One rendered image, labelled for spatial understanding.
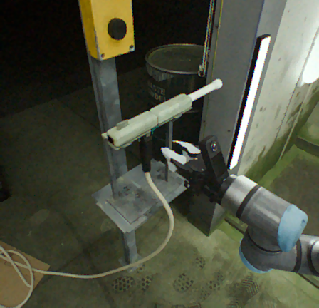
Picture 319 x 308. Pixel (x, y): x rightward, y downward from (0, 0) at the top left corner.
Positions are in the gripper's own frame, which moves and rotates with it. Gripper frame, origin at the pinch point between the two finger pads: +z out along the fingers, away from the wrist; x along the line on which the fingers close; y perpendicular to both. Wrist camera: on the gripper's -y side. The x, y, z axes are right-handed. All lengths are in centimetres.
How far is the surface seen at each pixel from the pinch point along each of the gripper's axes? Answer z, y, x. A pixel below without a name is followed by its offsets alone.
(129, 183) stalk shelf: 19.7, 30.3, -1.6
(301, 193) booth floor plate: -24, 105, 125
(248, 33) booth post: 8, -19, 47
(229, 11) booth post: 17, -24, 47
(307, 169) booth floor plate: -17, 105, 155
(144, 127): 7.5, -3.3, -2.6
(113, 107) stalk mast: 25.4, -1.4, -0.5
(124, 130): 8.4, -5.1, -9.0
